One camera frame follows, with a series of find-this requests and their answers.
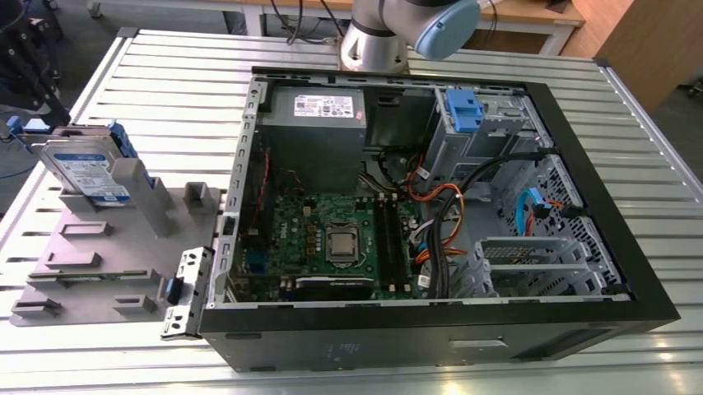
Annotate blue bracket latch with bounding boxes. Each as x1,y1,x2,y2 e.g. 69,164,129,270
165,277,186,306

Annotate white desk frame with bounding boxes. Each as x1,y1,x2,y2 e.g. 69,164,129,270
86,0,352,38

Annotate orange yellow power wire bundle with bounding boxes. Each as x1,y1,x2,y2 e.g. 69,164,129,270
406,152,469,268

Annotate thin red wire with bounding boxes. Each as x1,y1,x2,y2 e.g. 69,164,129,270
249,146,273,238

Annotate blue data wire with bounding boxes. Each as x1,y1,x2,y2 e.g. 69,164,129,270
517,187,551,239

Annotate black PC case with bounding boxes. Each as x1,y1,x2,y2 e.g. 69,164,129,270
196,65,681,374

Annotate silver CPU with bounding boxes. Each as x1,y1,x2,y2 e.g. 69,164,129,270
328,232,357,258

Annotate silver card retention bracket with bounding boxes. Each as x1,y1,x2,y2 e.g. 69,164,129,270
158,245,216,342

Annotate hard disk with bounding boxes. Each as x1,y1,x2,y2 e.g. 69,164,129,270
8,117,130,206

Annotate green RAM stick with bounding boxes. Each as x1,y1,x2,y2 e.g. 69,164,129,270
53,273,122,285

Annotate black RAM slot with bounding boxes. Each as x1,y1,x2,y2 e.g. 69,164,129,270
388,193,413,294
376,193,397,294

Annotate silver drive cage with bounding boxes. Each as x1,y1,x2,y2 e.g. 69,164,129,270
425,86,551,197

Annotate green motherboard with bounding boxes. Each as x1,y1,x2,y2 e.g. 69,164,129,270
240,191,434,304

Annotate wooden desk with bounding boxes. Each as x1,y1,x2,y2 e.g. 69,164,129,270
476,0,587,57

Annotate grey power supply unit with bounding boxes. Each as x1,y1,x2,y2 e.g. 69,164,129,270
257,84,368,194

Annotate grey parts rack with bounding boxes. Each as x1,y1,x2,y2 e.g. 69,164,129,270
9,158,226,328

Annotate CPU socket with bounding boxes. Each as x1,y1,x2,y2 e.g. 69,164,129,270
321,221,368,269

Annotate disk power wire black plug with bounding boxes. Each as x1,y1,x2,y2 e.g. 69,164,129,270
535,200,587,220

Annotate wooden cabinet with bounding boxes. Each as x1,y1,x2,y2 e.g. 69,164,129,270
563,0,703,114

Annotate yellow black power wires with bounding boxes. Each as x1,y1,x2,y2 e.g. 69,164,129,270
357,170,388,193

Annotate thick black cable bundle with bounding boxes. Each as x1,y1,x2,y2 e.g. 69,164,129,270
425,151,556,300

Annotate black graphics card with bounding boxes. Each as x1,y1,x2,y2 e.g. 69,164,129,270
280,276,377,301

